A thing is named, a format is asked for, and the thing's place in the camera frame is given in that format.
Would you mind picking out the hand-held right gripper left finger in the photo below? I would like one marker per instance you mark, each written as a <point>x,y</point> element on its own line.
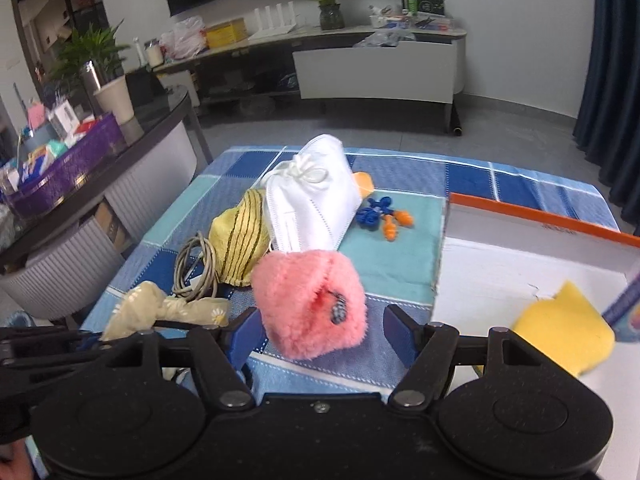
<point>245,337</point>

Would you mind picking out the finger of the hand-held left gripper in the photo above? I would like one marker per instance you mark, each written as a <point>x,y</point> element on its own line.
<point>89,344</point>

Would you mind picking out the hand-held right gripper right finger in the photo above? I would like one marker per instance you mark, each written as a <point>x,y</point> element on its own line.
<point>400,337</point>

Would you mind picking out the pink fluffy pouch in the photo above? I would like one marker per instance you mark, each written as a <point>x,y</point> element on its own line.
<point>300,300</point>

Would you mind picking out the beige floral bow scrunchie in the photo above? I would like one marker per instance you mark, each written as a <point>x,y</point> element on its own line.
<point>145,305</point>

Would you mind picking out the yellow striped towel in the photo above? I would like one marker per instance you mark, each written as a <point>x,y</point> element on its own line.
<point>240,240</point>

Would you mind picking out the white box with orange rim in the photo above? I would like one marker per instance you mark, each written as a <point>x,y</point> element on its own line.
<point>500,270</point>

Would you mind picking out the white face mask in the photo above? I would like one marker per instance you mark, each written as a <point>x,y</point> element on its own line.
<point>310,205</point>

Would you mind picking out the orange cloth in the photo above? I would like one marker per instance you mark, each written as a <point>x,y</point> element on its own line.
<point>364,184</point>

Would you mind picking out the blue plaid blanket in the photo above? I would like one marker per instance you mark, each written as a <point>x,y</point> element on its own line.
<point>400,260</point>

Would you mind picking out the round black glass table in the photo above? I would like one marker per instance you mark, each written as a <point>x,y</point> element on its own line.
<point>65,260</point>

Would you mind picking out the yellow sponge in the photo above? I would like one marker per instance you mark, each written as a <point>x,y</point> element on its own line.
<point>560,330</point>

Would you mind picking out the purple basket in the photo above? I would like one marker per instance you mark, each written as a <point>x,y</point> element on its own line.
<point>75,165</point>

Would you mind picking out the black rolled mat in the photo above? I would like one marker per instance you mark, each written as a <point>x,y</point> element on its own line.
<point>456,125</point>

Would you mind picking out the purple printed packet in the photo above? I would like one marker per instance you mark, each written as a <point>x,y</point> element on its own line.
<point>625,310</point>

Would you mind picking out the green plant in white pot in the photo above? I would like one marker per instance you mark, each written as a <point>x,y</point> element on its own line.
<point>115,100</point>

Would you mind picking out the steel thermos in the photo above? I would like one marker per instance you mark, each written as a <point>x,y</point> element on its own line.
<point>92,82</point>

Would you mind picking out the black box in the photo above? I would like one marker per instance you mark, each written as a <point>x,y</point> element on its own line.
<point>139,85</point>

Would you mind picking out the grey and white television console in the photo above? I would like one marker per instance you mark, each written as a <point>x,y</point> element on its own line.
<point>375,70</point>

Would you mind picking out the white slim bottle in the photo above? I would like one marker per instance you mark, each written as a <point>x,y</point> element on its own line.
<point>137,52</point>

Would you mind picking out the white jar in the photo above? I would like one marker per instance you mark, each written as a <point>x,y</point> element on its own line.
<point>154,55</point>

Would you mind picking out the clear plastic bag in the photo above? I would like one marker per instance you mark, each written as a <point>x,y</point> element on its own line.
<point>382,39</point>

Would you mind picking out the yellow box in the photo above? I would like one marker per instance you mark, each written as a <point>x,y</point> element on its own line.
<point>225,35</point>

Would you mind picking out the white plastic bag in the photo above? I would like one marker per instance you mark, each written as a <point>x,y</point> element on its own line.
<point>185,40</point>

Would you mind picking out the white router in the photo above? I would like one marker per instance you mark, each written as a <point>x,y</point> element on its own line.
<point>270,32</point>

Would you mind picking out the clear tray of small things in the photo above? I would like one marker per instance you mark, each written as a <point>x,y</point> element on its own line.
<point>400,22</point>

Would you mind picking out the dark blue curtain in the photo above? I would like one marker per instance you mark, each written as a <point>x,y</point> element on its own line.
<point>610,85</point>

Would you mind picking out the dark green box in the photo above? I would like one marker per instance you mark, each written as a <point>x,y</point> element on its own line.
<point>422,0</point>

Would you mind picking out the black framed glass door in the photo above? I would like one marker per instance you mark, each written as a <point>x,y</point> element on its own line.
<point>60,5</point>

